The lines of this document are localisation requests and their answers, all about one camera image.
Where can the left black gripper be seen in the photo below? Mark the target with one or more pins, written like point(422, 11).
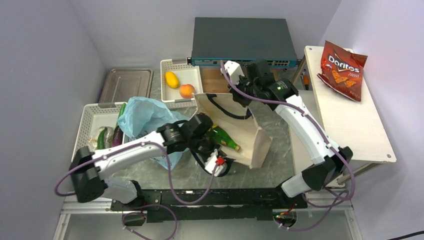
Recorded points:
point(215, 145)

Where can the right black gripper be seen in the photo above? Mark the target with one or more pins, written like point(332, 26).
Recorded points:
point(237, 97)

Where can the green glass bottle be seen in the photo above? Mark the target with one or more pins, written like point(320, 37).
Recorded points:
point(223, 138)

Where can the beige canvas tote bag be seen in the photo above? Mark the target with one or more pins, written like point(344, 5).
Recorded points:
point(241, 125)

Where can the orange peach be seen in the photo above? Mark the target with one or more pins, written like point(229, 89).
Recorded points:
point(187, 91)

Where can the light blue plastic grocery bag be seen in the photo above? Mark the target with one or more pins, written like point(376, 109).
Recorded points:
point(144, 115)

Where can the yellow lemon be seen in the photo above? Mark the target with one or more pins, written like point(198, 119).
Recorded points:
point(172, 80)

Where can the purple eggplant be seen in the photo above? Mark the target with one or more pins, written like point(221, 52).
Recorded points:
point(118, 136)

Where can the red Doritos chip bag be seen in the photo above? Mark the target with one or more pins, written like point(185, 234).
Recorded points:
point(342, 71)

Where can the dark green chili pepper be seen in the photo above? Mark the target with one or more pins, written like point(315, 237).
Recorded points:
point(101, 139)

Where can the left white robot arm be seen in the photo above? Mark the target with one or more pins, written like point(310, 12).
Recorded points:
point(91, 171)

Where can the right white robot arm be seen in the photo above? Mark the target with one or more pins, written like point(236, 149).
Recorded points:
point(329, 159)

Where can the wooden board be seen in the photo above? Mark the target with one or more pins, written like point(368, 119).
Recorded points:
point(214, 82)

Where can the orange object behind shelf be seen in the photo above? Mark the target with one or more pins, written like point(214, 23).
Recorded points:
point(306, 82)

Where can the white perforated basket rear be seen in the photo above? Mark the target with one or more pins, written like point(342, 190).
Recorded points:
point(186, 74)

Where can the white perforated basket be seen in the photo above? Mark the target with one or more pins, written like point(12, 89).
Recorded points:
point(94, 116)
point(186, 74)

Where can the metal tray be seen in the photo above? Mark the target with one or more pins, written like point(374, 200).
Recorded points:
point(121, 84)

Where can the white shelf table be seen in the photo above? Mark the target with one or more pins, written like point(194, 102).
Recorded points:
point(350, 123)

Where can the white perforated basket left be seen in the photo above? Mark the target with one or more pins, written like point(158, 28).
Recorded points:
point(94, 116)

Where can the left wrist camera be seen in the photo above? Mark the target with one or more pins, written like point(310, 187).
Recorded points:
point(215, 164)

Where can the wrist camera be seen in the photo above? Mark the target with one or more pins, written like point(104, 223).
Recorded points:
point(233, 70)
point(215, 164)

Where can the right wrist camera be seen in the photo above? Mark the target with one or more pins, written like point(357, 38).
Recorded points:
point(233, 70)

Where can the network switch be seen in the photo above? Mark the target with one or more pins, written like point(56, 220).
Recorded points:
point(242, 40)

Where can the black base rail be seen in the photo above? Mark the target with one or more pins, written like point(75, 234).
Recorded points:
point(237, 203)

